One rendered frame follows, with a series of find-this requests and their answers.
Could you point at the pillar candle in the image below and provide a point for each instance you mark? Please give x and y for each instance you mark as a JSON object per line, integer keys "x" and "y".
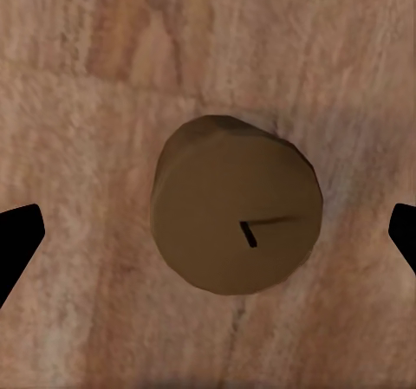
{"x": 234, "y": 209}

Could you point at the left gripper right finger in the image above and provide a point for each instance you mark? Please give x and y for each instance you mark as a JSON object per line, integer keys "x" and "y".
{"x": 402, "y": 230}

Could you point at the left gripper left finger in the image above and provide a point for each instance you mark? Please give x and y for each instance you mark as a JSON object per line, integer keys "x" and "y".
{"x": 21, "y": 232}

